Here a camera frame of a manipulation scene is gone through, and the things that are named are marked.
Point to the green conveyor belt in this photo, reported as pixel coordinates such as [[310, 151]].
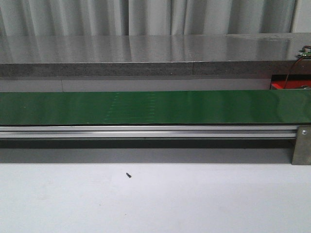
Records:
[[160, 107]]

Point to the grey stone shelf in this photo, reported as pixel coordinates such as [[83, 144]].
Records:
[[153, 55]]

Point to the red bin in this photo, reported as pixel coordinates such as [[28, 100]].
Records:
[[292, 82]]

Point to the small green circuit board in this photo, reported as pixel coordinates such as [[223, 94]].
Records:
[[305, 52]]

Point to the grey curtain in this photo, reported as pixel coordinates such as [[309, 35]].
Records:
[[153, 17]]

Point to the aluminium conveyor rail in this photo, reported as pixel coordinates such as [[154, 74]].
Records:
[[186, 131]]

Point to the metal conveyor support bracket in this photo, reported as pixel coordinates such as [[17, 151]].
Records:
[[302, 149]]

